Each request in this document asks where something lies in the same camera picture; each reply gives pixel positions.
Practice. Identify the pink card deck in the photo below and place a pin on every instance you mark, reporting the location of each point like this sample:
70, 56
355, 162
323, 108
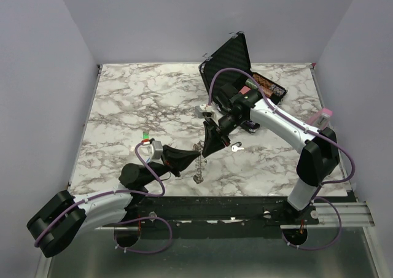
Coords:
244, 90

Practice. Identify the black poker chip case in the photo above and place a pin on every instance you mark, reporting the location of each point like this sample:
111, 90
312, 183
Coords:
234, 54

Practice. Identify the pink holder block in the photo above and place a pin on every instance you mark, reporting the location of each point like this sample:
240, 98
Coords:
320, 119

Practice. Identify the black key fob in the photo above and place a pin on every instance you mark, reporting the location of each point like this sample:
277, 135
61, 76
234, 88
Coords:
237, 146

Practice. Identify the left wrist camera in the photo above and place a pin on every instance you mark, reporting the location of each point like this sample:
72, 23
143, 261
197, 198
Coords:
155, 150

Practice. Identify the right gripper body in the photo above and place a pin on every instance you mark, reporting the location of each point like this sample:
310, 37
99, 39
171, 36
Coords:
226, 124

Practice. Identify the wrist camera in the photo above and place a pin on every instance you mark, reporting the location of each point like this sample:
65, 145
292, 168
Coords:
206, 111
155, 150

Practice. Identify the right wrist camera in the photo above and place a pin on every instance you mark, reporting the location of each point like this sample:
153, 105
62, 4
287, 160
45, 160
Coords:
206, 111

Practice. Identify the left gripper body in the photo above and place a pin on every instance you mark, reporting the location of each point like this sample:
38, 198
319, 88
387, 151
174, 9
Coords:
171, 167

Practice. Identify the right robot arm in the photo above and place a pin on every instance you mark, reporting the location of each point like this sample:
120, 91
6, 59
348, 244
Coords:
318, 154

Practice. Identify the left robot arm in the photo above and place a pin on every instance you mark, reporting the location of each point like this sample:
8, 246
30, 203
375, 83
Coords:
66, 216

